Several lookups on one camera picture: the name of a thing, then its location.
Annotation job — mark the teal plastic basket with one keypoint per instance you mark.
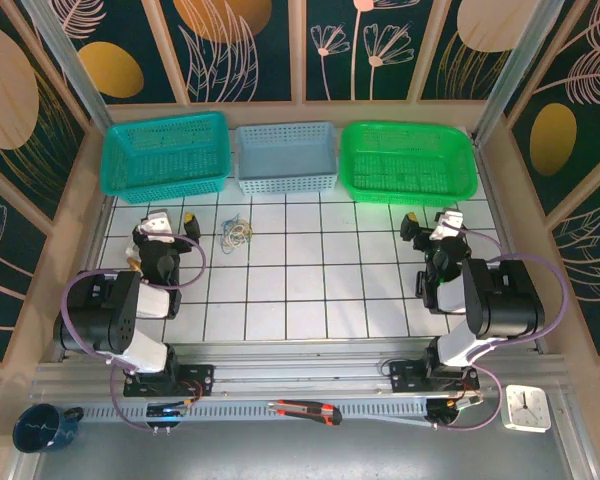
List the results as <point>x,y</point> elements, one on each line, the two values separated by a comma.
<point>165,150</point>

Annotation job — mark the green plastic basket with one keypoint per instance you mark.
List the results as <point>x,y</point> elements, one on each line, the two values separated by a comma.
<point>405,165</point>

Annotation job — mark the light blue plastic basket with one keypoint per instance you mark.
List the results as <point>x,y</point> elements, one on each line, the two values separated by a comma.
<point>285,160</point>

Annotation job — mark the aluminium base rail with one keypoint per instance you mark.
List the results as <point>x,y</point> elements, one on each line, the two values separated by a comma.
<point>300,372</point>

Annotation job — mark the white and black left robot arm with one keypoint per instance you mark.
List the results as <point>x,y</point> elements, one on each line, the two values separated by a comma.
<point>100,320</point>

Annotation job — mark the white square clock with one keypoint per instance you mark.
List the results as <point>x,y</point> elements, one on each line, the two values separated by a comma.
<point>525,407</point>

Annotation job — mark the small brass fitting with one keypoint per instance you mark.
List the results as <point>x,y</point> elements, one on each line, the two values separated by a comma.
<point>134,265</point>

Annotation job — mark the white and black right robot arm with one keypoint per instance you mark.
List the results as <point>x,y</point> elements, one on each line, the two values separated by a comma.
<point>510,300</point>

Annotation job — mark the aluminium frame post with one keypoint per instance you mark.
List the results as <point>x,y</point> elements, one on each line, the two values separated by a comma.
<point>517,65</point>
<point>70,65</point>

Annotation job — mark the dark blue mug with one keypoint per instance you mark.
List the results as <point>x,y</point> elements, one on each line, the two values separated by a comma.
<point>37,430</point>

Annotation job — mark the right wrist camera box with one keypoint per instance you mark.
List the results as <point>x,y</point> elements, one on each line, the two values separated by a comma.
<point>447,222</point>

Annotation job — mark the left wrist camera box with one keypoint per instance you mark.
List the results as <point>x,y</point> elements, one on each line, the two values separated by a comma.
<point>156,222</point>

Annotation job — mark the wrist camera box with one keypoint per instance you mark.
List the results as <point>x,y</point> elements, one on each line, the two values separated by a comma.
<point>156,222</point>
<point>447,222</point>

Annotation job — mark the red black utility knife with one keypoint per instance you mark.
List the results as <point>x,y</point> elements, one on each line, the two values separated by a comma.
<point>305,411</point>

